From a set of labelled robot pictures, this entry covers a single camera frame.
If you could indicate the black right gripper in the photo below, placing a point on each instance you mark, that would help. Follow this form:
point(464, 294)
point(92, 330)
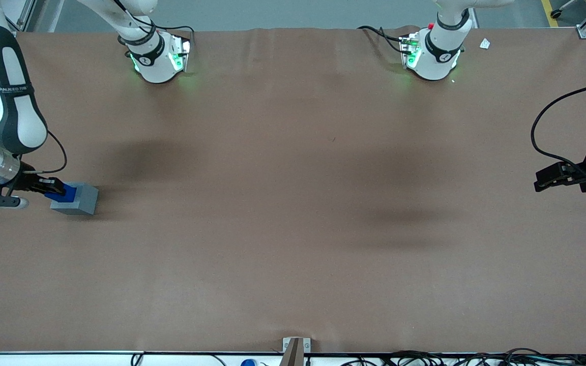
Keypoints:
point(29, 182)

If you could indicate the blue plastic part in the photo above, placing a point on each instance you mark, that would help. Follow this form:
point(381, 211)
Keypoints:
point(70, 192)

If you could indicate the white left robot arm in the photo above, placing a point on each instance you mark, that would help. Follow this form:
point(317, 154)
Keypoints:
point(438, 58)

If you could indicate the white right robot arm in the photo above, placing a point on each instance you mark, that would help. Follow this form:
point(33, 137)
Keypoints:
point(18, 122)

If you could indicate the gray square base block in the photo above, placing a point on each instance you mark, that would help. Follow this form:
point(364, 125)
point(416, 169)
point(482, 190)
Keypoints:
point(87, 201)

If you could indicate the white paper scrap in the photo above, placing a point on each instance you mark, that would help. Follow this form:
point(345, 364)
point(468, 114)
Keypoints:
point(485, 43)

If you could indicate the black chair caster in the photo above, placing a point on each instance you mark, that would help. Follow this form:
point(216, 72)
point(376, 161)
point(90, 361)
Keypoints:
point(557, 12)

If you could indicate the brown table cover sheet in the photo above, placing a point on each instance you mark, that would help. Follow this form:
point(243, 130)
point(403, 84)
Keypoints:
point(293, 213)

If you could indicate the blue round cap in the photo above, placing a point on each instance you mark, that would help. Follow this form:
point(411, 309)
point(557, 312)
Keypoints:
point(248, 363)

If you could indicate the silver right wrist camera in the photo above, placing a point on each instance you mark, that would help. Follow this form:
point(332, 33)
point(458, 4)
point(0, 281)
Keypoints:
point(3, 202)

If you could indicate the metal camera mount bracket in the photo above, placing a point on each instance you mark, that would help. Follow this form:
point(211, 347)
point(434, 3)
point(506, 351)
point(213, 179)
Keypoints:
point(295, 351)

